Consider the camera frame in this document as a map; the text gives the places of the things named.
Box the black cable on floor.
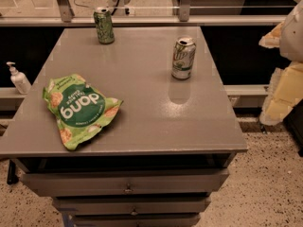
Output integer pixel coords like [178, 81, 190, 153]
[66, 0, 93, 9]

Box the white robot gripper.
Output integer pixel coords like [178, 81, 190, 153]
[258, 0, 303, 126]

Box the white green 7up can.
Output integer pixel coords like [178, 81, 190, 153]
[171, 36, 196, 79]

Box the grey metal window rail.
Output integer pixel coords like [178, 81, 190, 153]
[0, 15, 286, 27]

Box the dark green soda can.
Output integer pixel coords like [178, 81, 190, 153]
[94, 8, 115, 44]

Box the white pump dispenser bottle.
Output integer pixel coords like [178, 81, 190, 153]
[7, 61, 31, 95]

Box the grey drawer cabinet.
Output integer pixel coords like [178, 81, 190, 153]
[1, 26, 246, 227]

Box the green dong snack bag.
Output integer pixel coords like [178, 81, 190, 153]
[43, 74, 122, 150]

